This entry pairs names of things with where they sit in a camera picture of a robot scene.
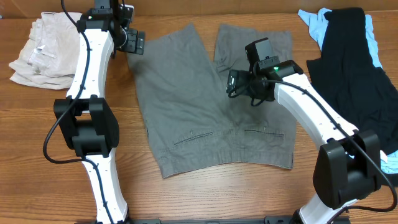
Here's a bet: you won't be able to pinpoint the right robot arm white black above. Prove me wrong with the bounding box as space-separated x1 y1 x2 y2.
226 38 382 223

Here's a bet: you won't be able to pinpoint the light blue garment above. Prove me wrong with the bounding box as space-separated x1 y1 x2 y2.
298 8 397 174

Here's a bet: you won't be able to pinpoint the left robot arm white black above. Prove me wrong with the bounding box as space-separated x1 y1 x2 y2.
43 0 145 223

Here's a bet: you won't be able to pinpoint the folded beige shorts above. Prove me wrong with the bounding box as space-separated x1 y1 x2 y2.
9 12 81 90

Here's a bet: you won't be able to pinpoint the black garment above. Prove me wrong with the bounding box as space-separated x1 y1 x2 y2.
307 7 397 155

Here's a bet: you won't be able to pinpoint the grey shorts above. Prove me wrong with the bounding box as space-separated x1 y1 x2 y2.
127 24 296 178

